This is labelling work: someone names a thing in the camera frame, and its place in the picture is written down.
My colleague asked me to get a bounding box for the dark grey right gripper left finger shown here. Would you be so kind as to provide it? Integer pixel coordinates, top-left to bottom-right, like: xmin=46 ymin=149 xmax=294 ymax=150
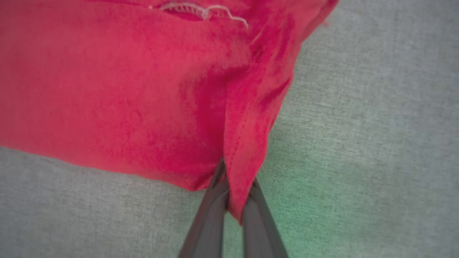
xmin=178 ymin=157 xmax=230 ymax=258

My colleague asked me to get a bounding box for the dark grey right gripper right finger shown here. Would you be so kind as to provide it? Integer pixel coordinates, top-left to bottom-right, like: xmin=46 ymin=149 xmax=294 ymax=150
xmin=242 ymin=178 xmax=289 ymax=258

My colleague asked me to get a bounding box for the red shirt with white trim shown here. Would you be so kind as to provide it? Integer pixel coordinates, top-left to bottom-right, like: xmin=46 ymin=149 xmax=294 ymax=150
xmin=0 ymin=0 xmax=340 ymax=225

